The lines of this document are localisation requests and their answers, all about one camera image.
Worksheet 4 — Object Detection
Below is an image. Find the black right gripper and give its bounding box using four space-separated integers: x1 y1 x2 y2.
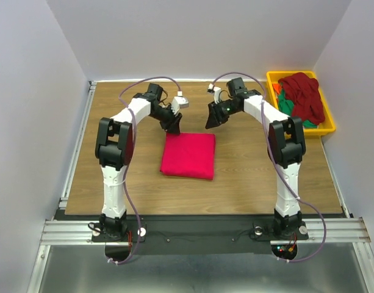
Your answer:
204 99 240 129

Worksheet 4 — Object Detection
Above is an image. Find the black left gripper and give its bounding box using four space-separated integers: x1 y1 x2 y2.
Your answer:
149 103 181 135

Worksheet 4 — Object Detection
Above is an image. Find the pink t shirt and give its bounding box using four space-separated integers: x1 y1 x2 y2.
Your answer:
160 133 216 180

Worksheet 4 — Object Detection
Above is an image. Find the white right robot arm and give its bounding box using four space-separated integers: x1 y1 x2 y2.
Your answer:
205 78 306 238

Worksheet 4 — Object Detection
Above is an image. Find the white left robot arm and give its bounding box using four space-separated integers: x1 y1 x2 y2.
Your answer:
91 83 189 241

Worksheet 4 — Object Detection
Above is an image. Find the orange t shirt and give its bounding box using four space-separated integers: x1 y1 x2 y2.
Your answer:
272 83 281 94

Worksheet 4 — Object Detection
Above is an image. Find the green t shirt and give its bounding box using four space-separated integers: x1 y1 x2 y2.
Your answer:
278 89 318 129

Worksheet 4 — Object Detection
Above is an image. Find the dark red t shirt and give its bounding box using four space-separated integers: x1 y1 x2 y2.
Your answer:
278 72 325 126

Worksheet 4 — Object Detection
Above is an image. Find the yellow plastic bin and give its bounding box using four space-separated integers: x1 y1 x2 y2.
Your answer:
267 71 336 137

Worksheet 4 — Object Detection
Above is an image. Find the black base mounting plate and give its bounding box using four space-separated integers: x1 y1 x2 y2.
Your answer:
88 215 309 260

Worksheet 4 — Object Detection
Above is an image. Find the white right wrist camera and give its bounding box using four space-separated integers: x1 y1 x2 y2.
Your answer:
207 83 221 104

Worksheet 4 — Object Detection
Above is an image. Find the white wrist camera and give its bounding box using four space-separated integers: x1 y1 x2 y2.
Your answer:
171 91 189 115
207 83 221 104

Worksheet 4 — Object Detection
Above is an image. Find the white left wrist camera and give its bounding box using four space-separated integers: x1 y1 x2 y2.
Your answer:
171 91 189 115

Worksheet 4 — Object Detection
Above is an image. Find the aluminium right side rail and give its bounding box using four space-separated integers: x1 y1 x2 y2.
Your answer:
322 143 354 218

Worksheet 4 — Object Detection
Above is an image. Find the aluminium front rail frame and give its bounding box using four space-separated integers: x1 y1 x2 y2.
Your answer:
27 218 374 292

